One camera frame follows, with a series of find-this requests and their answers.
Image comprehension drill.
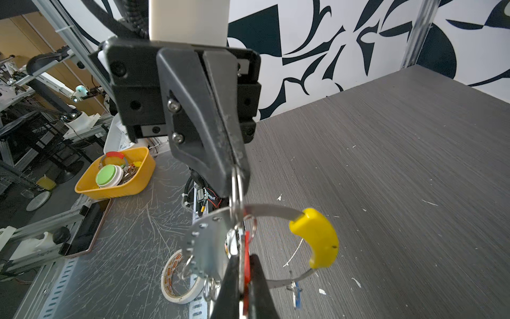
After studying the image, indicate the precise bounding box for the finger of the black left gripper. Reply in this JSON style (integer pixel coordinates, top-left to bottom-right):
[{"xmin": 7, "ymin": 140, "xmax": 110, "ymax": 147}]
[
  {"xmin": 203, "ymin": 50, "xmax": 250, "ymax": 195},
  {"xmin": 156, "ymin": 48, "xmax": 229, "ymax": 197}
]

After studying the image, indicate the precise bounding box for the yellow plastic bin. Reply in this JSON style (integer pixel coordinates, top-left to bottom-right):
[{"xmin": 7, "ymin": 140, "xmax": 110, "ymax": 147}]
[{"xmin": 74, "ymin": 147, "xmax": 155, "ymax": 200}]

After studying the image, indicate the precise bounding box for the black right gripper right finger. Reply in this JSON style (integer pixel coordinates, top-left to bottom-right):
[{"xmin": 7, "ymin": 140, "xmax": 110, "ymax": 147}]
[{"xmin": 248, "ymin": 254, "xmax": 280, "ymax": 319}]

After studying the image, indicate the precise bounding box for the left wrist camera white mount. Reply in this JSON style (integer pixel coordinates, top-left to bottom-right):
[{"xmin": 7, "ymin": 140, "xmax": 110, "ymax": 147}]
[{"xmin": 148, "ymin": 0, "xmax": 230, "ymax": 47}]

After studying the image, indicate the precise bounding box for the smartphone with pink case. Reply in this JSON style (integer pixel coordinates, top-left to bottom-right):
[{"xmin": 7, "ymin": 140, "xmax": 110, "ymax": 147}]
[{"xmin": 58, "ymin": 199, "xmax": 112, "ymax": 258}]

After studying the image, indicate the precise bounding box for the green white round container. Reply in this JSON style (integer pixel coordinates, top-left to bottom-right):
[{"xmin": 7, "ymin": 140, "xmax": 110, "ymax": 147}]
[{"xmin": 96, "ymin": 164, "xmax": 124, "ymax": 188}]

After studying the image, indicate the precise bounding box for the metal keyring with keys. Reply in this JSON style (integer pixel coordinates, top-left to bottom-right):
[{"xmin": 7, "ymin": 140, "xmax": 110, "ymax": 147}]
[{"xmin": 180, "ymin": 166, "xmax": 305, "ymax": 288}]

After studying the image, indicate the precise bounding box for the blue key tag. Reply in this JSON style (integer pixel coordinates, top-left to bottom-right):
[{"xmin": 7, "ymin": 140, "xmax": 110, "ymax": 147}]
[{"xmin": 286, "ymin": 281, "xmax": 302, "ymax": 310}]

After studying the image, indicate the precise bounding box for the yellow key tag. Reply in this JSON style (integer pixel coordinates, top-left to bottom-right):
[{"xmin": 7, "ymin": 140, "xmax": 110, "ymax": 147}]
[{"xmin": 289, "ymin": 208, "xmax": 339, "ymax": 269}]

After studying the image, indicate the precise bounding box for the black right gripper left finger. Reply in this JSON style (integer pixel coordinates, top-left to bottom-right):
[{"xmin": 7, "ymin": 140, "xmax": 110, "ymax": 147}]
[{"xmin": 210, "ymin": 256, "xmax": 240, "ymax": 319}]

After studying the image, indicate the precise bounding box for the white tape roll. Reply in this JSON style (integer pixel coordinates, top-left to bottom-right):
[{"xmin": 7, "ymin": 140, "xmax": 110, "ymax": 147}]
[{"xmin": 160, "ymin": 250, "xmax": 205, "ymax": 304}]

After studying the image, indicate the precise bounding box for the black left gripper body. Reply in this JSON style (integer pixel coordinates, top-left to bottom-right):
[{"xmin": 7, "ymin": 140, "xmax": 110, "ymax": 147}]
[{"xmin": 102, "ymin": 37, "xmax": 261, "ymax": 143}]

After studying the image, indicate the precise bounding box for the red key tag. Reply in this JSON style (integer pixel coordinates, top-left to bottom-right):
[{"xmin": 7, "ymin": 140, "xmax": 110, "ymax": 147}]
[{"xmin": 239, "ymin": 231, "xmax": 250, "ymax": 318}]

